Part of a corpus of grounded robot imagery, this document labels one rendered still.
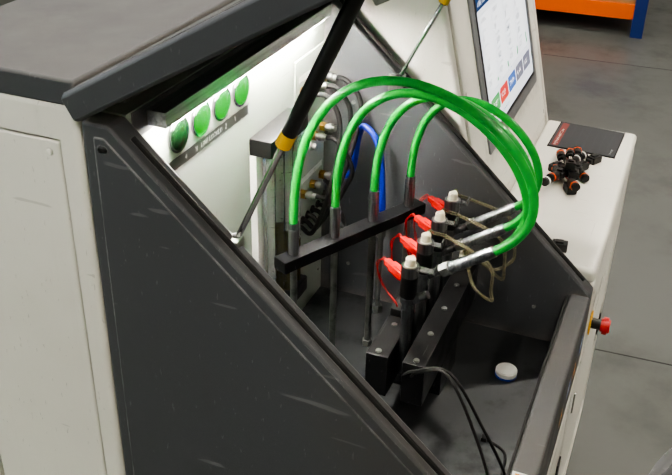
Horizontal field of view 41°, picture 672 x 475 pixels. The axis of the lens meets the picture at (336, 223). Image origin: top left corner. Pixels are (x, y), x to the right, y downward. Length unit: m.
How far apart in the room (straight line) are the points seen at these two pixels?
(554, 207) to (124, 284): 1.04
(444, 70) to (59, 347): 0.81
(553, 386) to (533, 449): 0.15
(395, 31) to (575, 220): 0.56
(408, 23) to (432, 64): 0.08
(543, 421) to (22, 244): 0.80
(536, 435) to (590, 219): 0.65
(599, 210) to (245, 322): 1.03
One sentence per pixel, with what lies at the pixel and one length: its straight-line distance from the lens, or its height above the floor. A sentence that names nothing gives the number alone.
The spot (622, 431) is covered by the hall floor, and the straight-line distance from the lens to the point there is 2.94.
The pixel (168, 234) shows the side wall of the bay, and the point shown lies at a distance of 1.12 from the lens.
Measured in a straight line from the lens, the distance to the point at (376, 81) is 1.30.
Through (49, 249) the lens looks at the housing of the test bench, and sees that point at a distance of 1.25.
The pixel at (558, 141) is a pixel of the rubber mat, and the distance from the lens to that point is 2.27.
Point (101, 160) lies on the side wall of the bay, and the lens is 1.13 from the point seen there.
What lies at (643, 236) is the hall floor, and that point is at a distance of 3.99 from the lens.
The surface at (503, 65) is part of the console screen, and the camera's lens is 1.96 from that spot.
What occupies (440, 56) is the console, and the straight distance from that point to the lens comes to 1.65.
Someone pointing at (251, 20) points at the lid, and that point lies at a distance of 0.93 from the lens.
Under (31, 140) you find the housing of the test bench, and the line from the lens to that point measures 1.18.
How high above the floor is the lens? 1.88
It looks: 29 degrees down
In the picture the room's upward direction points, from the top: 1 degrees clockwise
